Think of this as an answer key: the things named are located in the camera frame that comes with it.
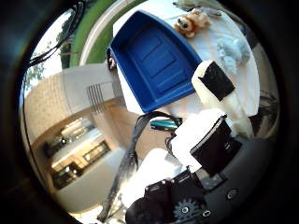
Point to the pale white fluffy plush toy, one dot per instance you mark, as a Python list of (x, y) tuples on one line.
[(232, 53)]

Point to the lion plush toy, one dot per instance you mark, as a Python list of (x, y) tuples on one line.
[(190, 22)]

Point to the blue plastic container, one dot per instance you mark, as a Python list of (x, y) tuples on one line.
[(155, 59)]

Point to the teal metallic cylinder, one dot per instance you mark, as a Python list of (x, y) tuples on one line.
[(163, 123)]

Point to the white striped tablecloth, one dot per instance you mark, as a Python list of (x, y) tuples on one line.
[(246, 81)]

